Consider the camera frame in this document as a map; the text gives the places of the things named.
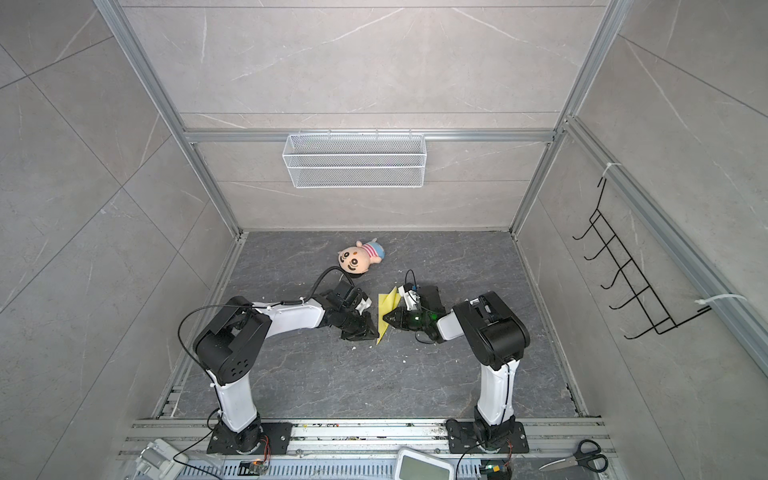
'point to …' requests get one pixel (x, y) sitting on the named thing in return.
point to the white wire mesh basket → (359, 160)
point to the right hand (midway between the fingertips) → (385, 316)
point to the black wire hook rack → (634, 268)
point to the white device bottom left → (160, 460)
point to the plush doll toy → (358, 259)
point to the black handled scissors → (586, 454)
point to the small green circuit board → (492, 465)
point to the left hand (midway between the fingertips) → (379, 329)
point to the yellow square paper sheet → (385, 303)
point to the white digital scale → (413, 465)
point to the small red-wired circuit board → (256, 467)
